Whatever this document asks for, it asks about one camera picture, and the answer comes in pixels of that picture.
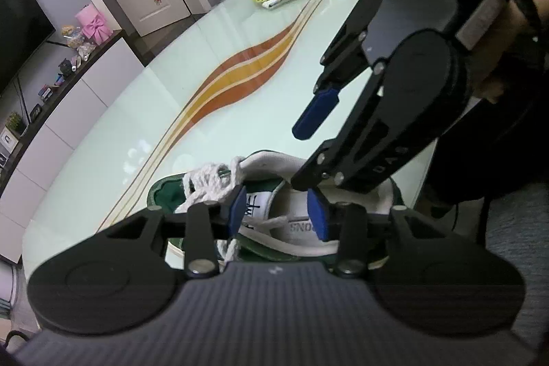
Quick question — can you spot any green canvas sneaker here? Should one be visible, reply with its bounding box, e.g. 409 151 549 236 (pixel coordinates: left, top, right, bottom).
146 149 407 271

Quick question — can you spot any flower bouquet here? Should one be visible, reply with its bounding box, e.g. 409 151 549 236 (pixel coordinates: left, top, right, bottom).
60 25 97 61

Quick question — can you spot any small green plant black pot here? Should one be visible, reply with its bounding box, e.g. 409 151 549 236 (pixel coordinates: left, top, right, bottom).
5 111 27 135

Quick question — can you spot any white shoelace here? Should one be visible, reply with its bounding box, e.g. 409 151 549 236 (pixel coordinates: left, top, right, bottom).
176 151 293 253

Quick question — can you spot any person's right hand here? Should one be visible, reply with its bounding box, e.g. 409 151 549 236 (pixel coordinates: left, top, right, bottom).
470 0 548 103

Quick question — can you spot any black wall television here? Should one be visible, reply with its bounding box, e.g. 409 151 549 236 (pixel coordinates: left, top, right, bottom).
0 0 55 92

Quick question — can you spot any white TV cabinet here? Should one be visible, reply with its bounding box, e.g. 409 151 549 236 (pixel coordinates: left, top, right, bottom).
1 31 144 264

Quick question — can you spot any white framed photo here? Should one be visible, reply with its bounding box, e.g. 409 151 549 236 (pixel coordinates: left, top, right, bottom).
0 127 19 153

